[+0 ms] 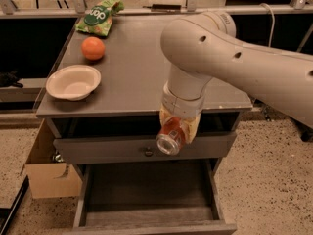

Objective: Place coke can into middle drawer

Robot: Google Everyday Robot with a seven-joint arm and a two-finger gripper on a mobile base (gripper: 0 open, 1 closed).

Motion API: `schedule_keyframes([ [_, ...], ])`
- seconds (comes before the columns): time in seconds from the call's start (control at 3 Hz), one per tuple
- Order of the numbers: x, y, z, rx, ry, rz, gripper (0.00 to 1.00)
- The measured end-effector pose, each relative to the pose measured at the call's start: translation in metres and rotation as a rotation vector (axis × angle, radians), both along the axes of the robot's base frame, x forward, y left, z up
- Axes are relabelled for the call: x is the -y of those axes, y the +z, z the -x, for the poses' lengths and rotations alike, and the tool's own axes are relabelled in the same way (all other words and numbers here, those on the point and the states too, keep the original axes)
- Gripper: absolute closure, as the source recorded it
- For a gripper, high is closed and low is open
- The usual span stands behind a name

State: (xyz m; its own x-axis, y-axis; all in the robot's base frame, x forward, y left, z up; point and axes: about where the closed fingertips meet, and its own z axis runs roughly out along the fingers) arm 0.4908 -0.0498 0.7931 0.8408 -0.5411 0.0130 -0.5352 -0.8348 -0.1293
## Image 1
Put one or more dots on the black tool on ledge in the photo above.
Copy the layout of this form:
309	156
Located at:
164	8

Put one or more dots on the white paper bowl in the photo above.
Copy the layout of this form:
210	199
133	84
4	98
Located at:
73	83

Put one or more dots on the black object at left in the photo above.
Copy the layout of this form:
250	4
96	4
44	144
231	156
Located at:
8	79

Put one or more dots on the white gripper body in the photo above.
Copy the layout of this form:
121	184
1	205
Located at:
180	106

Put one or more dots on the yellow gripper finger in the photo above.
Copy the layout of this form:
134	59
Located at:
166	118
190	128

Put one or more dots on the green chip bag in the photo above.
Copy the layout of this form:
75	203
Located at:
99	20

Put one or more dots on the grey top drawer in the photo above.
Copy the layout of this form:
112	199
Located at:
128	149

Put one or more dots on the open grey middle drawer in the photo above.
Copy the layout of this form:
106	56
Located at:
153	198

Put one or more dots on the red coke can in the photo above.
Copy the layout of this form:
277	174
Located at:
171	137

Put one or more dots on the orange fruit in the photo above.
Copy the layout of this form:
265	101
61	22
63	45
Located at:
93	48

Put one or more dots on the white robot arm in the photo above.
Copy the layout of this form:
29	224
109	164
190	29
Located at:
203	46

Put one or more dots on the brown cardboard box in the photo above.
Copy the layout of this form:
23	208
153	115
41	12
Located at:
48	177

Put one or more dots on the round metal drawer knob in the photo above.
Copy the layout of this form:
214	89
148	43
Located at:
148	152

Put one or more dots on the grey wooden drawer cabinet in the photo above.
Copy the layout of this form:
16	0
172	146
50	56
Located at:
127	101

